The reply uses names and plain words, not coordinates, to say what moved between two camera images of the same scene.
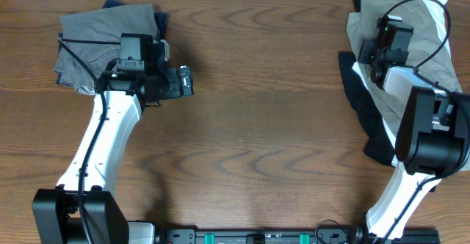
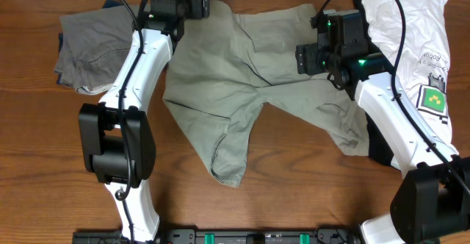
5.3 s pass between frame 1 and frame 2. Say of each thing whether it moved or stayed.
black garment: stayed
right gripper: moved
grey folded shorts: stayed
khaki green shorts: moved
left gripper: moved
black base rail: stayed
